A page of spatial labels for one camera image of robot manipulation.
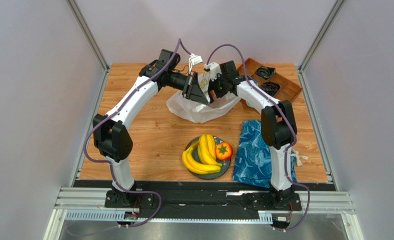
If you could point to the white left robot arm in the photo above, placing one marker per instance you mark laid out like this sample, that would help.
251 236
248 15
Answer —
110 131

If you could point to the white plastic bag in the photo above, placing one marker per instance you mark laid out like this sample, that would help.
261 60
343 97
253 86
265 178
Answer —
200 113

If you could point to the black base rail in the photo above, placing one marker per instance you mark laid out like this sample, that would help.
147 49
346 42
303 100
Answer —
205 200

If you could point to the blue patterned cloth bag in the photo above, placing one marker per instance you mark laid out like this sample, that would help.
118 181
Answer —
253 161

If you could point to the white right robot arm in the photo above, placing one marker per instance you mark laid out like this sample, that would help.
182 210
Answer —
278 128

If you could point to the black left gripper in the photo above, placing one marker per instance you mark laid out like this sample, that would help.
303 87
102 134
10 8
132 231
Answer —
194 92

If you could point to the black rolled sock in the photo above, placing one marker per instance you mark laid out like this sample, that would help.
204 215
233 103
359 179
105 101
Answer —
269 87

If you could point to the yellow fake banana bunch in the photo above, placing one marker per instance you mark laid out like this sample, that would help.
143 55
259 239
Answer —
196 167

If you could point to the brown compartment tray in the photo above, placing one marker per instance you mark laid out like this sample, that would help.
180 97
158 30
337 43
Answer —
289 89

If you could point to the dark rolled sock upper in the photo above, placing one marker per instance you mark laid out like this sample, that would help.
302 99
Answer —
265 72

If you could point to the teal white sock lower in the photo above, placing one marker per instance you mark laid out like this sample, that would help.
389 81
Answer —
249 104

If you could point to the aluminium frame base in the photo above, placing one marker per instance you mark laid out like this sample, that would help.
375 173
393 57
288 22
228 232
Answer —
305 212

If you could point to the dark blue ceramic plate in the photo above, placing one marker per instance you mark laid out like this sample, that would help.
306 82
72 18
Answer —
195 155

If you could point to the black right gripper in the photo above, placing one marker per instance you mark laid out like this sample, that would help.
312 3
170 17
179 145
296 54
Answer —
214 87

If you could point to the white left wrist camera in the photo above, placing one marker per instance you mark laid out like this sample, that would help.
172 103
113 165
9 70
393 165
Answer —
194 60

